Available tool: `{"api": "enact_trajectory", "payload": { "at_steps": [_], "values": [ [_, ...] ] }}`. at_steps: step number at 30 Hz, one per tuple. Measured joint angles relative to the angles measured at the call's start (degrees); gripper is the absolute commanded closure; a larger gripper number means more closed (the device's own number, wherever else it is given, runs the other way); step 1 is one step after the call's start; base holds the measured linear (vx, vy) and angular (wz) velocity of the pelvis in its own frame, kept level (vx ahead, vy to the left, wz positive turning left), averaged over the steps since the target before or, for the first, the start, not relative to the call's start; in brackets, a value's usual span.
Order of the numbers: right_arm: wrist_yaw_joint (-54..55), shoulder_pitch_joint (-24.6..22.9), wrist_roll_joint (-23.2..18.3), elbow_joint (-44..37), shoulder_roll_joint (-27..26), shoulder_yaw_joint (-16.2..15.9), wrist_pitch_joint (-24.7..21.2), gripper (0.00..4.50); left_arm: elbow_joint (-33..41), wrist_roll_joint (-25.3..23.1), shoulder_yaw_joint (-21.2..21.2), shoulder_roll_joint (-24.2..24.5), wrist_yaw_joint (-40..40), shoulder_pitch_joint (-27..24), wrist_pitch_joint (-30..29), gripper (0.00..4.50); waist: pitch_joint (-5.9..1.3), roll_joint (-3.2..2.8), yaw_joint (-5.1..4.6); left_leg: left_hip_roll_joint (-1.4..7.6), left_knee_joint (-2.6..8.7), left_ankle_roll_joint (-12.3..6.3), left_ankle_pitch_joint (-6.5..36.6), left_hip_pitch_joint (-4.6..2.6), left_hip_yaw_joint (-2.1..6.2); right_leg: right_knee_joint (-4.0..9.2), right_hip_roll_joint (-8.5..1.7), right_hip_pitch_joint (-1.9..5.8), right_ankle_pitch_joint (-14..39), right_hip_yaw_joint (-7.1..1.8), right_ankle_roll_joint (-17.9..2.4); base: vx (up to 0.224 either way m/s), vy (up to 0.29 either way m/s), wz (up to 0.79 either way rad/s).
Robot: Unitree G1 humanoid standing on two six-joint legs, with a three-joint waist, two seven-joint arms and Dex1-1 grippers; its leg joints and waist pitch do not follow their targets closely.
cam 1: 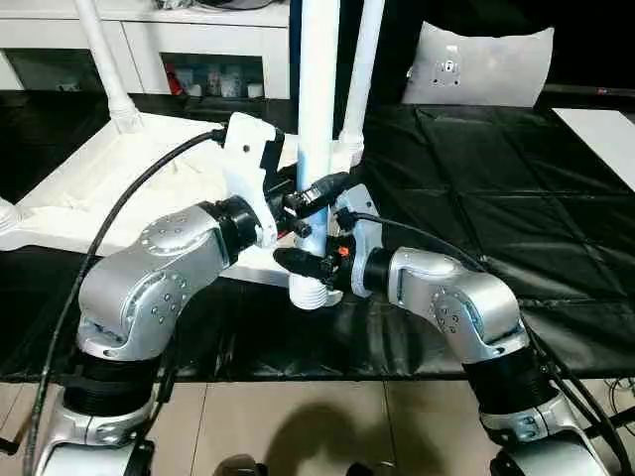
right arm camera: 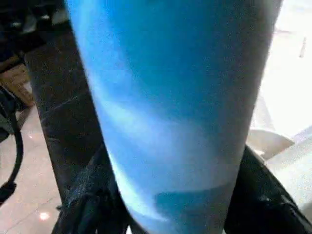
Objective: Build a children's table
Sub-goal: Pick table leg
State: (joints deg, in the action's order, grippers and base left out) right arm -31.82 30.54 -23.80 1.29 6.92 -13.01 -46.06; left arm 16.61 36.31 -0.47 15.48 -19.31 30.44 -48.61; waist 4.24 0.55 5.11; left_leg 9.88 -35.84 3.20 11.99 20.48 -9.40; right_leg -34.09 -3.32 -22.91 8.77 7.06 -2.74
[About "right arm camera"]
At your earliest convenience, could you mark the black looped floor cable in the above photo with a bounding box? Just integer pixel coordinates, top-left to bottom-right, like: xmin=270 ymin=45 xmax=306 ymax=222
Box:
xmin=0 ymin=87 xmax=25 ymax=205

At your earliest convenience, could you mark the white plastic table leg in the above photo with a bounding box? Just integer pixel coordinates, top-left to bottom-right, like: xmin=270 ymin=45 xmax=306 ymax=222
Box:
xmin=64 ymin=0 xmax=283 ymax=234

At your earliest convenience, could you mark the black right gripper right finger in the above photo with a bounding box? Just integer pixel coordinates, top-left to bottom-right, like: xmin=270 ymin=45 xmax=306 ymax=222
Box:
xmin=224 ymin=146 xmax=312 ymax=234

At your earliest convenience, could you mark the white plastic table top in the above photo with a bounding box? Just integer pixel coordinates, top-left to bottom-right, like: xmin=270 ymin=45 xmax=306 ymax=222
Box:
xmin=246 ymin=0 xmax=312 ymax=210

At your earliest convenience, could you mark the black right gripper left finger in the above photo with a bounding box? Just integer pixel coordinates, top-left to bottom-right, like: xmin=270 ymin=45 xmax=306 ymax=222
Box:
xmin=51 ymin=144 xmax=131 ymax=234

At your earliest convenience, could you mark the brown cardboard box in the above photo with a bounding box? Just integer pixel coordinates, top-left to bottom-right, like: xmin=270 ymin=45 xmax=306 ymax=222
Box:
xmin=0 ymin=62 xmax=36 ymax=109

